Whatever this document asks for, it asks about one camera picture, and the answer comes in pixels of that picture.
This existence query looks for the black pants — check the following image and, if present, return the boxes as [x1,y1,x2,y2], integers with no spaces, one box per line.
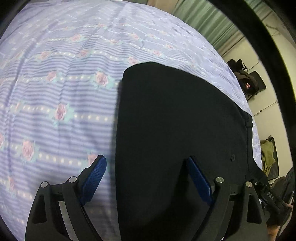
[115,62,268,240]

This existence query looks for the right hand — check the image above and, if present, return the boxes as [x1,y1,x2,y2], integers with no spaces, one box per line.
[267,225,280,241]

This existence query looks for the purple floral bed sheet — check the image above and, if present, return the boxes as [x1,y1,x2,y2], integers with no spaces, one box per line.
[1,1,250,240]

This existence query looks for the green curtain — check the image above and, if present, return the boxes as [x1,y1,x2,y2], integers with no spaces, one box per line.
[173,0,242,50]

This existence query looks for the open suitcase with clothes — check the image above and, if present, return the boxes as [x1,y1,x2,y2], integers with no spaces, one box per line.
[260,136,280,181]

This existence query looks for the black chair with clothes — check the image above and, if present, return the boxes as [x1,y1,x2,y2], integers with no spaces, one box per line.
[227,59,266,101]

